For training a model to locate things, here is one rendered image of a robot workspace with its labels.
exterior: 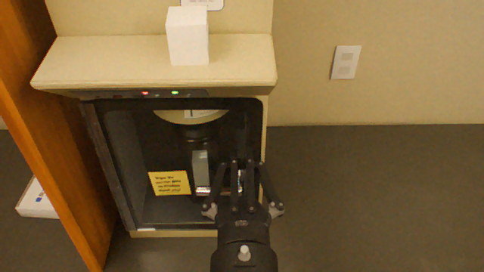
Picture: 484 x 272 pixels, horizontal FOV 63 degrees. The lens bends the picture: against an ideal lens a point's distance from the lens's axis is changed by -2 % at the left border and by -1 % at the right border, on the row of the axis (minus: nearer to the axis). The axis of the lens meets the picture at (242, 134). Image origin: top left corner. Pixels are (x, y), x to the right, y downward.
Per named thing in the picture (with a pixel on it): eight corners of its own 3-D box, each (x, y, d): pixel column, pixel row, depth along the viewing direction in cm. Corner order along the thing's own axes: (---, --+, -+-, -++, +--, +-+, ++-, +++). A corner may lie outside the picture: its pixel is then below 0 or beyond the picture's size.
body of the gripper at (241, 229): (276, 240, 53) (271, 185, 59) (212, 241, 52) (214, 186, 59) (272, 267, 58) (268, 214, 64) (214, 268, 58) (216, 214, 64)
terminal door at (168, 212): (130, 227, 95) (83, 98, 67) (257, 227, 95) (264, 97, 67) (129, 230, 94) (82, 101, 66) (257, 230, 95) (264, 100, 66)
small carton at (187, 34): (174, 45, 56) (168, 6, 52) (209, 44, 57) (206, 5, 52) (171, 66, 53) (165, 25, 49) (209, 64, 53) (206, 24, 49)
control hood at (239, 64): (74, 88, 66) (54, 35, 59) (270, 85, 66) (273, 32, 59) (52, 137, 57) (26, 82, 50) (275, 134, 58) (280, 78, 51)
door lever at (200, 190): (197, 177, 81) (196, 169, 79) (244, 177, 81) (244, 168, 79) (195, 199, 77) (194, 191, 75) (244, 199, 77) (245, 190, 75)
